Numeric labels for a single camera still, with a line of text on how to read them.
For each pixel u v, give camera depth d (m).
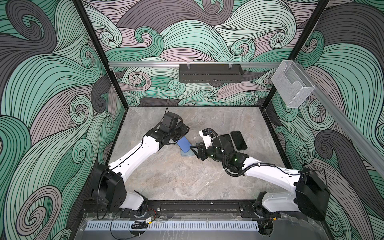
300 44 0.84
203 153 0.68
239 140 1.01
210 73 0.95
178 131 0.69
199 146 0.68
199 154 0.69
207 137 0.68
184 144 0.96
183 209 0.75
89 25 0.77
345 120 0.60
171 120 0.60
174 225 0.70
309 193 0.41
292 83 0.79
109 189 0.41
